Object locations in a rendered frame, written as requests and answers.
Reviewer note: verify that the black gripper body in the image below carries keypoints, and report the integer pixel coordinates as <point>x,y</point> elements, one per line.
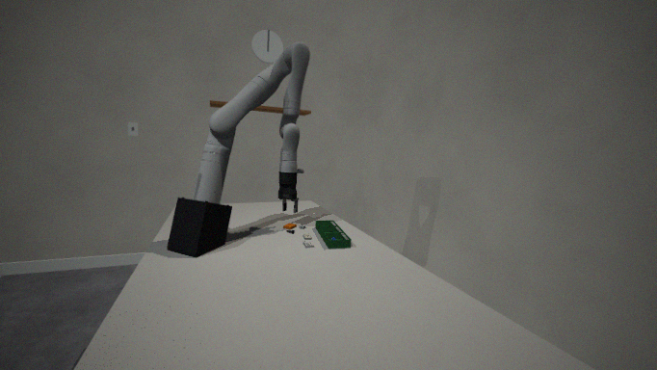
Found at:
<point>288,179</point>

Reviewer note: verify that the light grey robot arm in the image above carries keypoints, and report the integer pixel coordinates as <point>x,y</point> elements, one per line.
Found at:
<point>214,161</point>

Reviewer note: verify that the green rack of labelled bins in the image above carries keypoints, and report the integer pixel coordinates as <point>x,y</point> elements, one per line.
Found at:
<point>328,229</point>

